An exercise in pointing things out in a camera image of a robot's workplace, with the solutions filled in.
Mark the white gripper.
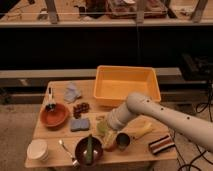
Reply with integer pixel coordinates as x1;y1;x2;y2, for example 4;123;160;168
97;117;117;147

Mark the orange yellow pepper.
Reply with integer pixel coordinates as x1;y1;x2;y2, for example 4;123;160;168
103;140;116;152

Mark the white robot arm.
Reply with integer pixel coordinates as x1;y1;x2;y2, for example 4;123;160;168
105;92;213;153

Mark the yellow plastic tray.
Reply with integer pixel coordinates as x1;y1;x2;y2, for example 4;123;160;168
93;65;161;107

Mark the small metal cup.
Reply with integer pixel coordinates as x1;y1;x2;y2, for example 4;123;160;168
116;133;130;150

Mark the green plastic cup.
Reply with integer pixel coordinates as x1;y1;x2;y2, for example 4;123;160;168
97;121;108;136

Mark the dark maroon bowl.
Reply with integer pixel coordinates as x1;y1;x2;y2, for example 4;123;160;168
75;135;103;166

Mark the green cucumber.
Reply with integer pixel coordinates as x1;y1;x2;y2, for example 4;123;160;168
86;135;93;165

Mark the yellow banana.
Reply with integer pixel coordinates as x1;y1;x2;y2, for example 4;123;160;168
133;122;153;140

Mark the blue sponge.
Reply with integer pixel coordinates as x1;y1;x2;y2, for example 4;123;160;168
70;118;90;132

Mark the bunch of dark grapes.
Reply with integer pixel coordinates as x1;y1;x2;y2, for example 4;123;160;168
73;102;90;119

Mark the metal spoon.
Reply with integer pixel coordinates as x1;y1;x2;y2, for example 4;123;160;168
59;139;79;167

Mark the wooden table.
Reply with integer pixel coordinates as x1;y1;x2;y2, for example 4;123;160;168
25;80;177;168

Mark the striped brown white block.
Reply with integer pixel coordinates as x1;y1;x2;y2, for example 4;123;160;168
148;135;175;155

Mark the orange clay bowl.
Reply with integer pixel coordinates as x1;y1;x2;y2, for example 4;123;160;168
40;103;70;128

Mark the crumpled blue cloth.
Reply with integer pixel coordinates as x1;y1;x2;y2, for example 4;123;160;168
64;82;82;103

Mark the small black white bottle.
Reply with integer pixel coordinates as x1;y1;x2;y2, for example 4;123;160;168
45;87;56;111

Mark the black floor cable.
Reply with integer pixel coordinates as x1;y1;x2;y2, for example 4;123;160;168
173;96;213;171

